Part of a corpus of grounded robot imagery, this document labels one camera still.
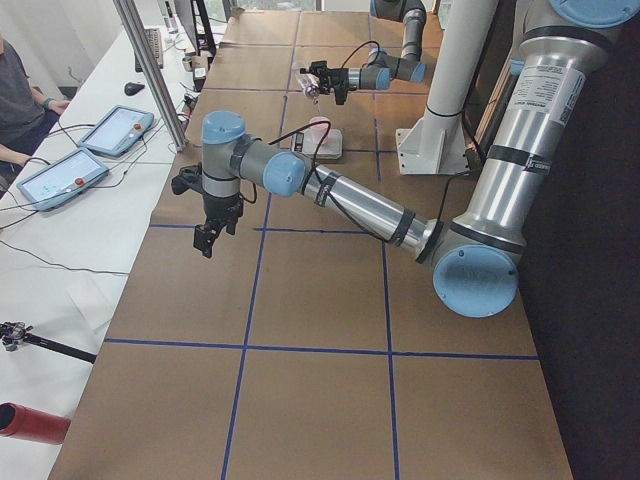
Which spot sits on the glass sauce dispenser bottle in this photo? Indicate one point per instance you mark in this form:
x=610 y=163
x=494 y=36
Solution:
x=309 y=85

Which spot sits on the aluminium frame post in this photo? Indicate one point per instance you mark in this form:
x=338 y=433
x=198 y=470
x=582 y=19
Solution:
x=134 y=29

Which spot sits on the black keyboard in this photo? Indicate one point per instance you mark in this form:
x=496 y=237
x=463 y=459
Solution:
x=153 y=38

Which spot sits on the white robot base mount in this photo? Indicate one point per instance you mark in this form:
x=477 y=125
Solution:
x=438 y=152

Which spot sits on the red cylinder tube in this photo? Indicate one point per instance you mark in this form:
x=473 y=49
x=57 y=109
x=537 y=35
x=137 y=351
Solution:
x=24 y=423

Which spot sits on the blue teach pendant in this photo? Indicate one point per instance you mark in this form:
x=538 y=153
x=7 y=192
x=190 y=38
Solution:
x=117 y=131
x=64 y=179

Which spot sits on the far blue teach pendant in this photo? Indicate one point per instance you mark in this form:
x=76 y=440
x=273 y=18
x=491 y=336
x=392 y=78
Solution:
x=117 y=131

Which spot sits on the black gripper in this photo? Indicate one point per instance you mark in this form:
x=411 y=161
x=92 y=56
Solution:
x=340 y=78
x=220 y=206

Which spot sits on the near blue teach pendant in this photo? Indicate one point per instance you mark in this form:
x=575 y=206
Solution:
x=64 y=179

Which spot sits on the black computer mouse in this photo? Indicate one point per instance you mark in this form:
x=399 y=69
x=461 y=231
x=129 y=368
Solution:
x=133 y=88

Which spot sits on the pink plastic cup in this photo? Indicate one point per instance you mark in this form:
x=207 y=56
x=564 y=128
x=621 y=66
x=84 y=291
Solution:
x=320 y=131

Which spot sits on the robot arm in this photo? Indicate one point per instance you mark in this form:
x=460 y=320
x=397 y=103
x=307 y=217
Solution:
x=473 y=258
x=465 y=32

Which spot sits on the brown paper table cover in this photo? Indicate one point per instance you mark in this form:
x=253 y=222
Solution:
x=304 y=349

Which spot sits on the black tripod rod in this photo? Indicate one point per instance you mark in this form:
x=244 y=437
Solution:
x=16 y=334

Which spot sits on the digital kitchen scale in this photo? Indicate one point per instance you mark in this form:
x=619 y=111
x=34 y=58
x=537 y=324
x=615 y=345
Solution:
x=306 y=143

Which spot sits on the seated person grey shirt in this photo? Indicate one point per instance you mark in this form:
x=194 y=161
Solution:
x=27 y=115

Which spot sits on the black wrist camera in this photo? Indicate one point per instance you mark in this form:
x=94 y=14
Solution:
x=340 y=94
x=188 y=178

